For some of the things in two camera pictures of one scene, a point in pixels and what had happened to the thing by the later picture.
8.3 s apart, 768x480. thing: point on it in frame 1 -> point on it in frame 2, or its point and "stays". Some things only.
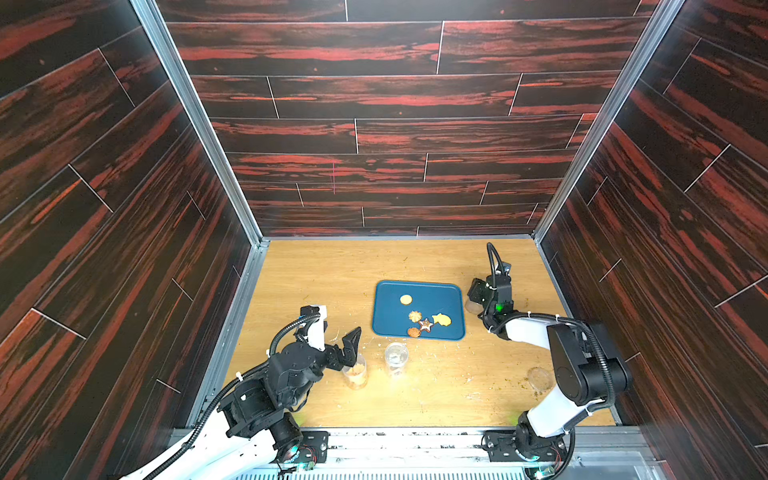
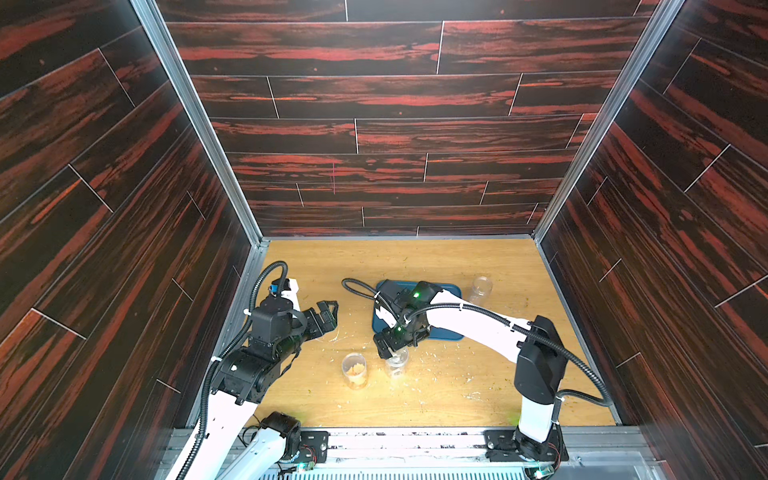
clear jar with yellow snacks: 356,375 stays
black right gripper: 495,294 -> 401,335
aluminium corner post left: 202,120 stays
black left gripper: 348,355 -> 315,329
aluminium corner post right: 662,19 stays
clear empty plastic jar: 396,356 stays
